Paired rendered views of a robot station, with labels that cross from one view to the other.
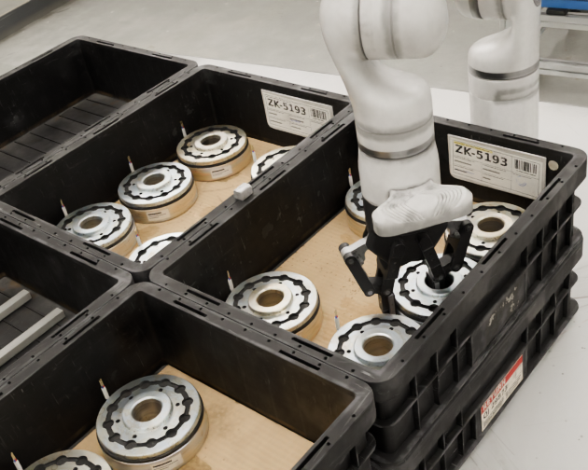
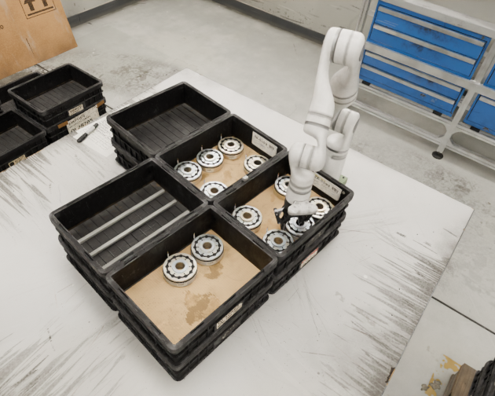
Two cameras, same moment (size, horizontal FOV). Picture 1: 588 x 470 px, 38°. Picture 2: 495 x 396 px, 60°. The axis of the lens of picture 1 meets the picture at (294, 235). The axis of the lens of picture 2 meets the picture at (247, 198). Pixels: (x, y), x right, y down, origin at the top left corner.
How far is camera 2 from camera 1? 58 cm
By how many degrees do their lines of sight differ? 12
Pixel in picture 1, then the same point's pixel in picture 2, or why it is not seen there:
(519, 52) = (343, 146)
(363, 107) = (294, 178)
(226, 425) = (229, 254)
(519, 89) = (339, 156)
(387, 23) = (308, 163)
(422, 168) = (306, 197)
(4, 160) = (149, 127)
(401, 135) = (302, 188)
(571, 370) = (331, 254)
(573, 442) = (326, 276)
